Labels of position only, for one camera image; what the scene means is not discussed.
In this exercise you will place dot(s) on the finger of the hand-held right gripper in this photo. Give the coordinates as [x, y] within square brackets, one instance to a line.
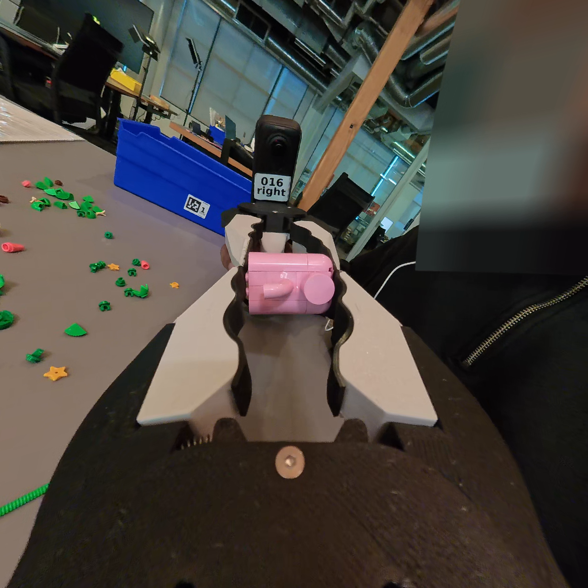
[239, 243]
[321, 236]

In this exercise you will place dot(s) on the black tripod stand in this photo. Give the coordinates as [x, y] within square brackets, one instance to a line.
[196, 69]

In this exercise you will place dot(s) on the green quarter dome piece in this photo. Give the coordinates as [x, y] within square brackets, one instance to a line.
[76, 330]

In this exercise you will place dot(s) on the green leaf piece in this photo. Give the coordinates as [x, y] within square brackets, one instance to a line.
[137, 291]

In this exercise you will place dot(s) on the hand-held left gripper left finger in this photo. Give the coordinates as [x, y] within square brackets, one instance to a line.
[193, 367]

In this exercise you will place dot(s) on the black office chair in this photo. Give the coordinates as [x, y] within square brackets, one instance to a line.
[87, 69]
[340, 197]

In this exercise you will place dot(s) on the pink toy brick body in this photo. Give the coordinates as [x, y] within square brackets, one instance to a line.
[275, 271]

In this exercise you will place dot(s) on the printed paper sheet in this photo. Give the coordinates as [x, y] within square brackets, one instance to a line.
[27, 124]

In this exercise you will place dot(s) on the green round plate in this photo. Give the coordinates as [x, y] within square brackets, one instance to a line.
[5, 318]

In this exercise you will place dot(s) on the wooden office desk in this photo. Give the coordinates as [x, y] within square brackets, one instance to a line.
[193, 133]

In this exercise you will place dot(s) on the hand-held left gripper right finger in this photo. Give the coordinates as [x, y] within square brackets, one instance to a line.
[390, 367]

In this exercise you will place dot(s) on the blue plastic bin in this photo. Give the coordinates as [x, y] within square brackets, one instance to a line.
[160, 174]

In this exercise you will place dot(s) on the person's right hand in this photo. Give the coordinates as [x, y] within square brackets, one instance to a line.
[225, 257]

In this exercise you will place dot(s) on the metal air duct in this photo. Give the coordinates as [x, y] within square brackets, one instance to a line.
[413, 69]

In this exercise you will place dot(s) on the person's black jacket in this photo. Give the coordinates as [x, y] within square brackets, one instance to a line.
[505, 367]

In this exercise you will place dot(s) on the green toy rod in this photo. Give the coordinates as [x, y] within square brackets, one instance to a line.
[23, 500]

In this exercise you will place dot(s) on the yellow box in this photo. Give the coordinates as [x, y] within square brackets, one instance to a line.
[124, 80]

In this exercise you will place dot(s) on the pile of green leaf pieces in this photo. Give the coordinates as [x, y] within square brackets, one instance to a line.
[64, 195]

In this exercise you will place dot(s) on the wooden post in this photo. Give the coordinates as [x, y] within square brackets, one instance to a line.
[367, 96]

